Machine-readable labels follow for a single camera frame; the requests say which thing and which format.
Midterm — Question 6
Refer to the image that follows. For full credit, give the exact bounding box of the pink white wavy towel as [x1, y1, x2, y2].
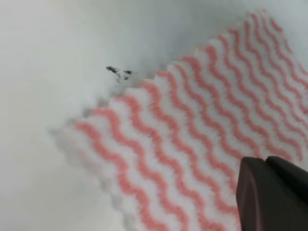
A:
[53, 10, 308, 231]

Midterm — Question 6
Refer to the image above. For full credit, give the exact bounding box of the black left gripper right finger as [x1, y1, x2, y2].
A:
[266, 156, 308, 205]

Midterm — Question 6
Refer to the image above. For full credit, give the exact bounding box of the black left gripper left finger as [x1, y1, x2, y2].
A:
[236, 157, 308, 231]

